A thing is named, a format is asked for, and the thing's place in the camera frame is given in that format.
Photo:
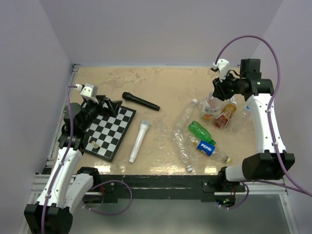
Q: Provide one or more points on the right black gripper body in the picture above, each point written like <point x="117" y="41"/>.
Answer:
<point x="227" y="87"/>

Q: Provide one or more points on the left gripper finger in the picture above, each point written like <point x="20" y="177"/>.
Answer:
<point x="104" y="101"/>
<point x="113" y="111"/>

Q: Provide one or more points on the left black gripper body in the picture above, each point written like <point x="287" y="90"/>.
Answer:
<point x="93" y="108"/>

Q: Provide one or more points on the white label tea bottle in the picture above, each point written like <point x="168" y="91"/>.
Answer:
<point x="210" y="107"/>

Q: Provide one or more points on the clear Pocari Sweat bottle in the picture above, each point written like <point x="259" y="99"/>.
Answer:
<point x="246" y="110"/>

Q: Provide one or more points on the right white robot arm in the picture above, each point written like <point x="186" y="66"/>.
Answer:
<point x="271" y="160"/>

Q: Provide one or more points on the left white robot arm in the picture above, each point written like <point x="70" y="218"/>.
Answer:
<point x="52" y="213"/>

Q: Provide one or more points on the red label tea bottle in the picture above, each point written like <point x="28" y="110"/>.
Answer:
<point x="226" y="114"/>

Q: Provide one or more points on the green plastic bottle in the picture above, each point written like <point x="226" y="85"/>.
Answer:
<point x="200" y="132"/>

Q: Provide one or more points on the Pepsi label clear bottle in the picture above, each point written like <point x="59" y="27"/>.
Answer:
<point x="209" y="150"/>

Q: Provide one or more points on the black microphone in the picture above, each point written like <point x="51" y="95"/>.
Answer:
<point x="129" y="97"/>

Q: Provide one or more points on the black white chessboard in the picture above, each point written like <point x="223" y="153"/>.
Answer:
<point x="109" y="132"/>

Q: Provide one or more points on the white microphone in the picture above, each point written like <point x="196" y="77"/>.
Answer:
<point x="144" y="126"/>

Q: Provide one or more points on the beige chess piece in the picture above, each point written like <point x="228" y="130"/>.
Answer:
<point x="94" y="144"/>

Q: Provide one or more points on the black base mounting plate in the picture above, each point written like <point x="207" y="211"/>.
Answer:
<point x="174" y="187"/>

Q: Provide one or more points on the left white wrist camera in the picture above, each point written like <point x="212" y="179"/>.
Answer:
<point x="87" y="90"/>

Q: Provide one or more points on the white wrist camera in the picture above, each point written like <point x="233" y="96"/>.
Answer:
<point x="87" y="90"/>
<point x="223" y="66"/>

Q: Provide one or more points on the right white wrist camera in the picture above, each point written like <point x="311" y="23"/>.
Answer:
<point x="223" y="66"/>

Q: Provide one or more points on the aluminium frame rail left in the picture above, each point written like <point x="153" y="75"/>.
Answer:
<point x="53" y="152"/>

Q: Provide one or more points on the aluminium frame rail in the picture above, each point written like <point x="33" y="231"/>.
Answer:
<point x="53" y="152"/>
<point x="260" y="188"/>

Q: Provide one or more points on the aluminium frame rail right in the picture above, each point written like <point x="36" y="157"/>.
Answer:
<point x="260" y="188"/>

